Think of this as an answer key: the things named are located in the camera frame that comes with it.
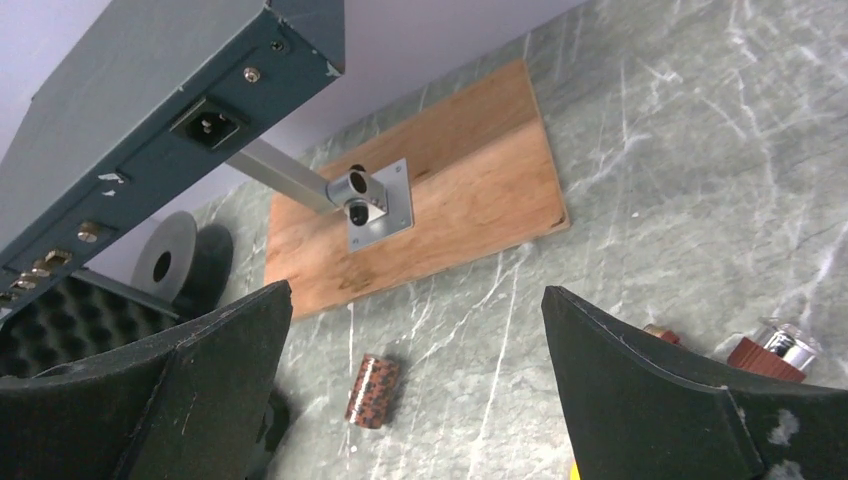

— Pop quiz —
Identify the black round speaker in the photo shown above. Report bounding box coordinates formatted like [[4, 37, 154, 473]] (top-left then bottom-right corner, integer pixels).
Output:
[[131, 211, 234, 319]]

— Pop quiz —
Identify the orange black chip stack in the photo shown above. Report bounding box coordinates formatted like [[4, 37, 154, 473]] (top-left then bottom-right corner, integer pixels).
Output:
[[345, 353, 401, 429]]

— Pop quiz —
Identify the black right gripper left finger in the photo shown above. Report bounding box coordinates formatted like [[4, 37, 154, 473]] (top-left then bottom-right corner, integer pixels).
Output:
[[1, 281, 293, 479]]

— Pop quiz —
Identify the dark teal rack device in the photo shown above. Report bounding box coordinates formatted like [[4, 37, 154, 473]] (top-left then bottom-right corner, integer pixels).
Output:
[[1, 1, 345, 313]]

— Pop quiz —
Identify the metal stand post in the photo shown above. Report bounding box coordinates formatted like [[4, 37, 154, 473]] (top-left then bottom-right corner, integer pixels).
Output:
[[227, 140, 414, 252]]

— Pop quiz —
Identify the black poker set case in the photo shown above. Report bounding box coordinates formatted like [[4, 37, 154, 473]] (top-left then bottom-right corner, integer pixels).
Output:
[[1, 270, 185, 378]]

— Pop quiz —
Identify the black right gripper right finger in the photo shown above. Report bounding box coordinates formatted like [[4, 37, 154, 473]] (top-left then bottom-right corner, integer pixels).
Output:
[[541, 286, 847, 479]]

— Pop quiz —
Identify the wooden base board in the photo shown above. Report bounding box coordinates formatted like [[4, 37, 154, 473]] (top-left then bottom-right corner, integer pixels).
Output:
[[264, 59, 570, 318]]

